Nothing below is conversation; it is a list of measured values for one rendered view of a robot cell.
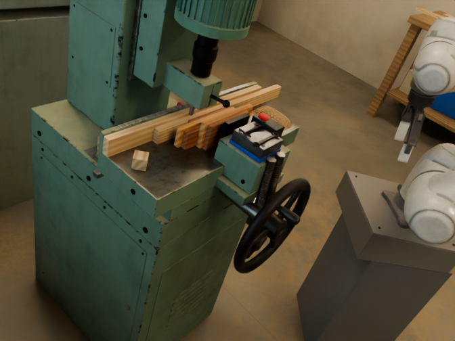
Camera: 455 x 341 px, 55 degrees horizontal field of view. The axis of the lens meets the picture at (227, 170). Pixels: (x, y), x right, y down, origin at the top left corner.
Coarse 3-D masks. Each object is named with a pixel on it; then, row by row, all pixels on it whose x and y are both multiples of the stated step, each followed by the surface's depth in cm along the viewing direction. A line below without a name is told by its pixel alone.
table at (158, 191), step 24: (144, 144) 110; (168, 144) 112; (288, 144) 138; (120, 168) 100; (168, 168) 104; (192, 168) 107; (216, 168) 109; (144, 192) 97; (168, 192) 98; (192, 192) 106; (240, 192) 109
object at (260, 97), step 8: (272, 88) 144; (280, 88) 147; (248, 96) 135; (256, 96) 137; (264, 96) 141; (272, 96) 146; (232, 104) 129; (240, 104) 132; (256, 104) 140; (208, 112) 122; (176, 120) 114; (184, 120) 115; (160, 128) 110; (168, 128) 111; (176, 128) 113; (160, 136) 110; (168, 136) 112
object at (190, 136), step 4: (200, 124) 114; (192, 128) 112; (196, 128) 112; (184, 132) 110; (188, 132) 110; (192, 132) 110; (196, 132) 111; (184, 136) 110; (188, 136) 109; (192, 136) 111; (196, 136) 112; (184, 140) 111; (188, 140) 111; (192, 140) 112; (196, 140) 114; (184, 144) 111; (188, 144) 112; (192, 144) 113; (184, 148) 112
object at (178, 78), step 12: (180, 60) 113; (168, 72) 112; (180, 72) 109; (168, 84) 113; (180, 84) 110; (192, 84) 107; (204, 84) 106; (216, 84) 108; (180, 96) 112; (192, 96) 109; (204, 96) 107
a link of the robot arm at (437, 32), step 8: (432, 24) 120; (440, 24) 117; (448, 24) 115; (432, 32) 118; (440, 32) 116; (448, 32) 115; (424, 40) 121; (432, 40) 117; (440, 40) 115; (448, 40) 115
